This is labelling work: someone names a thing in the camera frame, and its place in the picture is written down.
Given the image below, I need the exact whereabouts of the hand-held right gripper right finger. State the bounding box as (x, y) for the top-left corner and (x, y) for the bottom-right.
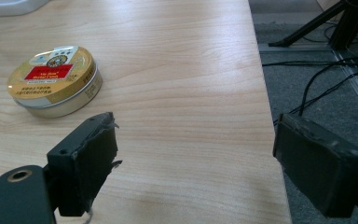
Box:
(272, 113), (358, 218)

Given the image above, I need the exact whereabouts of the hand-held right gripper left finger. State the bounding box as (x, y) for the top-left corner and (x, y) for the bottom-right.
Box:
(46, 111), (123, 217)

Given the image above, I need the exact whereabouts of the round gold candy tin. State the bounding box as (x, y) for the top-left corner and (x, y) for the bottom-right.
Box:
(6, 45), (103, 119)

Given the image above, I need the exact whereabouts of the black tripod stand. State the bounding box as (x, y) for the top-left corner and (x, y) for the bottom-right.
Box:
(268, 0), (358, 91)

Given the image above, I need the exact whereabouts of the white tray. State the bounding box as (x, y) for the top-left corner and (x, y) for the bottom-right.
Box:
(0, 0), (50, 18)

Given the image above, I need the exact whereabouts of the black cable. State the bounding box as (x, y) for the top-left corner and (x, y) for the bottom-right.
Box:
(261, 57), (358, 67)
(288, 60), (358, 117)

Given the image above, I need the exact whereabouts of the metal floor rail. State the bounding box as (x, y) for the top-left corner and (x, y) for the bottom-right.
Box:
(332, 49), (358, 123)

